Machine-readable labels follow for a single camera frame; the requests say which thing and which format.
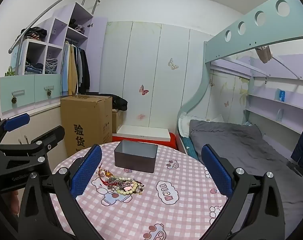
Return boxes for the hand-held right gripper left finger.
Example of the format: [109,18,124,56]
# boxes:
[18,144,103,240]

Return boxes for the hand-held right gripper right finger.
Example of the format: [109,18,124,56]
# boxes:
[201,144,285,240]

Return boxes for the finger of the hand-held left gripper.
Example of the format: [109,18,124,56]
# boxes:
[0,113,31,144]
[0,125,66,168]

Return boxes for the pile of jewelry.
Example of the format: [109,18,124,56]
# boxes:
[98,164,145,195]

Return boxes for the grey metal tin box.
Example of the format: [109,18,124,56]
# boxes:
[114,140,158,173]

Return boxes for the person's left forearm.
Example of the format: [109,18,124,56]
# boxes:
[5,189,20,222]

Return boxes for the grey blanket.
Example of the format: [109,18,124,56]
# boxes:
[189,119,303,230]

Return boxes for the green drawer cabinet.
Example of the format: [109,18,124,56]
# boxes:
[0,74,62,118]

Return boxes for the large cardboard box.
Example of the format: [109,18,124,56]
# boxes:
[60,95,113,157]

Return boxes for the pink checked tablecloth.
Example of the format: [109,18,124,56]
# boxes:
[50,141,228,240]

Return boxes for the teal bed sheet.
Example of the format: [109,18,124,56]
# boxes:
[180,136,199,159]

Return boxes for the small cardboard box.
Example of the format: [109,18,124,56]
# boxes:
[112,110,123,133]

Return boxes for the folded clothes pile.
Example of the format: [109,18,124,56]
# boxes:
[69,19,86,34]
[20,26,47,41]
[25,59,44,75]
[45,58,58,74]

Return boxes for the white pillow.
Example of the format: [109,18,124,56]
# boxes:
[179,114,192,138]

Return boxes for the red bench with white top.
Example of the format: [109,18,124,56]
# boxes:
[112,125,177,151]

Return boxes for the row of hanging clothes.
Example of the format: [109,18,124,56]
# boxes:
[61,42,91,97]

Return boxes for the black bag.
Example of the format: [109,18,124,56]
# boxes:
[112,95,128,112]

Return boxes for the purple bed shelves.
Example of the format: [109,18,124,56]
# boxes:
[244,55,303,140]

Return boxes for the blue and yellow jacket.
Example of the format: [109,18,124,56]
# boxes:
[290,112,303,173]

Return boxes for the white wardrobe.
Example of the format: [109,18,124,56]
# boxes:
[99,17,213,130]

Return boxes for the purple cubby shelf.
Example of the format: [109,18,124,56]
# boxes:
[10,2,94,75]

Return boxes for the grey metal handrail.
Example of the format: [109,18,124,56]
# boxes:
[9,0,101,54]

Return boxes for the beige hanging pouch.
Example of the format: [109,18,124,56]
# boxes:
[256,45,273,64]

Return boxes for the green bunk bed frame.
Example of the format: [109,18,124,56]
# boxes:
[175,0,303,155]

